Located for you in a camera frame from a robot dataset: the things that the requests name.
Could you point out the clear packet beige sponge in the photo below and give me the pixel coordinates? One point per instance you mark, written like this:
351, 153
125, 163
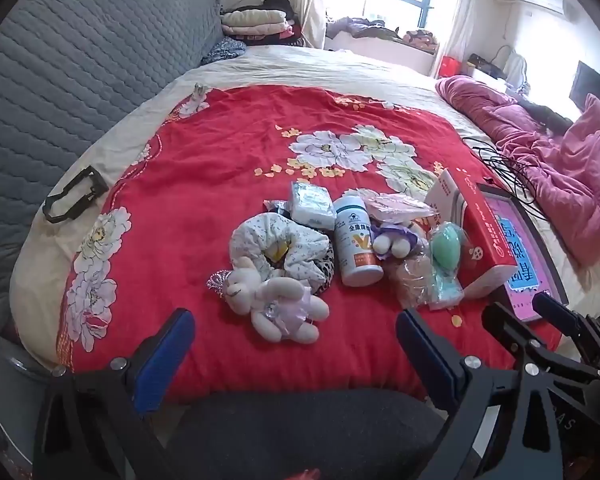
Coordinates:
412, 282

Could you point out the red bag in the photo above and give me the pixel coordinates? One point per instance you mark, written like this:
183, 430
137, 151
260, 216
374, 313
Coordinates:
449, 66

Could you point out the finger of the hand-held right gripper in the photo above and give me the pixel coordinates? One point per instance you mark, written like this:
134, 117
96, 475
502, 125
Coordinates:
502, 322
555, 310

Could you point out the dark speckled cloth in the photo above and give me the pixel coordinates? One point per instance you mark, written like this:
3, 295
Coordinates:
225, 51

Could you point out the green egg sponge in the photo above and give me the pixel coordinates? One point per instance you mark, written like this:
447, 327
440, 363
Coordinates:
447, 247

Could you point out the grey quilted headboard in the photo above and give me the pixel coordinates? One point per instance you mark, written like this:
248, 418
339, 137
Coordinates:
70, 85

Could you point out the pile of clothes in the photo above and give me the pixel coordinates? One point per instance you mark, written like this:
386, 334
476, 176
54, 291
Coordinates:
375, 30

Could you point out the pale teal tissue pack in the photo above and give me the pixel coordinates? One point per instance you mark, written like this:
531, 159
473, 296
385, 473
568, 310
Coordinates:
447, 294
310, 202

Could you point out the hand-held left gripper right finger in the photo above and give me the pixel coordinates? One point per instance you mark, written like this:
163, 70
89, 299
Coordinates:
425, 355

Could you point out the white chair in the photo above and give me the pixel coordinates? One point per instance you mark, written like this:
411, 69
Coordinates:
517, 67

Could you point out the small foil packet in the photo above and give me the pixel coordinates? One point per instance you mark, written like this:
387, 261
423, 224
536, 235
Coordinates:
275, 206

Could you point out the small purple dress plush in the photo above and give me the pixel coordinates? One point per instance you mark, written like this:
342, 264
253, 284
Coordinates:
395, 245

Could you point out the cream plush bunny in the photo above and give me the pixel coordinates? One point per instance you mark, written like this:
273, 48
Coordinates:
275, 295

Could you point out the pink packet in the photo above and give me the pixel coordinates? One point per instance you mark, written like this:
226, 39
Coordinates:
395, 206

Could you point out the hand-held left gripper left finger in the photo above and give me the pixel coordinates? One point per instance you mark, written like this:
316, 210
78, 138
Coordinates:
165, 360

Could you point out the pink duvet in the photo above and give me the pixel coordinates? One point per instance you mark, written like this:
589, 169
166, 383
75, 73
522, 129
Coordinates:
570, 180

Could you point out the stack of folded clothes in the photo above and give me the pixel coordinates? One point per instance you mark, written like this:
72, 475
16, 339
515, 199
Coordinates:
255, 22

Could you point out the dark grey cloth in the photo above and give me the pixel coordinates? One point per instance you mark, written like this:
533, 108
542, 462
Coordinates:
290, 435

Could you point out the black garment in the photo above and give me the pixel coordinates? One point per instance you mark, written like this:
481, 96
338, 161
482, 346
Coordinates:
545, 112

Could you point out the white supplement bottle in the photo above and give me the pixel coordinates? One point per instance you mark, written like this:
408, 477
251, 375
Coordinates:
357, 245

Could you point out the white curtain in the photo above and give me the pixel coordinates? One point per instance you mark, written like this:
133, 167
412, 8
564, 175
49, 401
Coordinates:
462, 10
312, 0

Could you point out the red tissue box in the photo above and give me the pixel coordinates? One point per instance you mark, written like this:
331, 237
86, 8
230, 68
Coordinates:
485, 235

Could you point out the black television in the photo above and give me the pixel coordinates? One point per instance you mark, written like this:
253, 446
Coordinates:
585, 85

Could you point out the white air conditioner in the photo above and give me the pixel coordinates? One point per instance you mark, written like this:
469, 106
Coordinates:
542, 0

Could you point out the red floral blanket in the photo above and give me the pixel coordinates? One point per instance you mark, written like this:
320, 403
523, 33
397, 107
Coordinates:
205, 170

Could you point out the black box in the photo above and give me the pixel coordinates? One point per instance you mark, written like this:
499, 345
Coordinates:
485, 66

